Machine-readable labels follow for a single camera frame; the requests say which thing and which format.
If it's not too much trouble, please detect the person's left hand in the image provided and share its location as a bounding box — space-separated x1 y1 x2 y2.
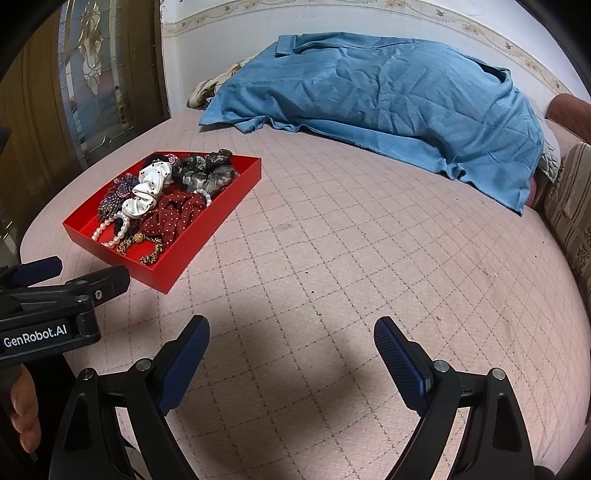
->
9 369 42 455

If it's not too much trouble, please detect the grey sheer scrunchie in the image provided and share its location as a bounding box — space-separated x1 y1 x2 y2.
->
172 148 240 195

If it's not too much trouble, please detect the brown patterned cloth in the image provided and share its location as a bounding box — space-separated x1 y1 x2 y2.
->
186 55 254 110

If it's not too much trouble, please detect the white pearl necklace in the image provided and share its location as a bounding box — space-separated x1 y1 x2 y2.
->
91 187 213 248

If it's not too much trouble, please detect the beaded flower hair clip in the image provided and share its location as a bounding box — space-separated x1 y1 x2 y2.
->
96 172 139 217

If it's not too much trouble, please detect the striped beige pillow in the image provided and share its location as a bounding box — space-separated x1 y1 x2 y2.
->
542 142 591 296

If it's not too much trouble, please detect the white quilted cloth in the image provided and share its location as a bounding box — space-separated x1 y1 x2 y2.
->
537 137 562 182

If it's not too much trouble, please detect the wooden door with glass panel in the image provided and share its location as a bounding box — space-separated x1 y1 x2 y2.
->
0 0 169 259

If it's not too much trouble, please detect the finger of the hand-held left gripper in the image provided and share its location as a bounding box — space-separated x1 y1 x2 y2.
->
55 265 131 308
0 256 64 289

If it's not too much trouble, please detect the blue cloth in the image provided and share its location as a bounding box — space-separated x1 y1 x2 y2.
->
198 31 546 217

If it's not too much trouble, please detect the white polka dot scrunchie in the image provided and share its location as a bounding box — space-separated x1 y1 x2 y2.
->
121 161 174 219

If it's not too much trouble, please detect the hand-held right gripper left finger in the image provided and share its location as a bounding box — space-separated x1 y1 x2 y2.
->
50 315 211 480

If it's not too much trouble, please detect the pink quilted bed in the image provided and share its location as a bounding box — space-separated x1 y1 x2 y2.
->
18 108 591 480

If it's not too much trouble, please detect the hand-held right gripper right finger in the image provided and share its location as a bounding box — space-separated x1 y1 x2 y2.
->
373 316 539 480

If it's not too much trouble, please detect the red tray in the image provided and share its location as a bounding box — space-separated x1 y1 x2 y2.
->
62 151 262 294

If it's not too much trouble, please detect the red polka dot scrunchie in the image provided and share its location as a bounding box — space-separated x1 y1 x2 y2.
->
139 187 206 243

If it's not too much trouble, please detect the black hair tie with bead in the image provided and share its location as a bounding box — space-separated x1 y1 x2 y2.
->
113 216 145 245

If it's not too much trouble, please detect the brown padded headboard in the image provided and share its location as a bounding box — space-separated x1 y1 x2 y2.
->
545 93 591 153

